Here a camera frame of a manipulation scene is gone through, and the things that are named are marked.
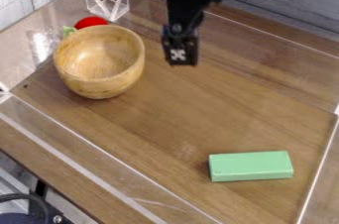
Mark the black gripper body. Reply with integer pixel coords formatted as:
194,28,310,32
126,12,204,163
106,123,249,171
161,25,198,66

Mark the wooden bowl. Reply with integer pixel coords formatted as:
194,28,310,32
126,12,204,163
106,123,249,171
53,25,145,99

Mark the clear acrylic corner bracket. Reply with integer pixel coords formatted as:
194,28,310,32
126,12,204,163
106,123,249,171
84,0,129,22

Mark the black table clamp mount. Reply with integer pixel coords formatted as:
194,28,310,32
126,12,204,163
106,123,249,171
27,192,74,224

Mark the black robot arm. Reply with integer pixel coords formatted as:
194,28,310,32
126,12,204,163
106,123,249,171
161,0,222,66

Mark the red plush strawberry toy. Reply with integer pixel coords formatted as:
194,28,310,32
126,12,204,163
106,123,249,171
62,16,106,37

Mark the green rectangular block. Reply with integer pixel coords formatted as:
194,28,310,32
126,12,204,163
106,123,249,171
208,151,293,182

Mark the black cable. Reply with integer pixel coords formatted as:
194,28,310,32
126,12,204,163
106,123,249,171
0,193,45,224

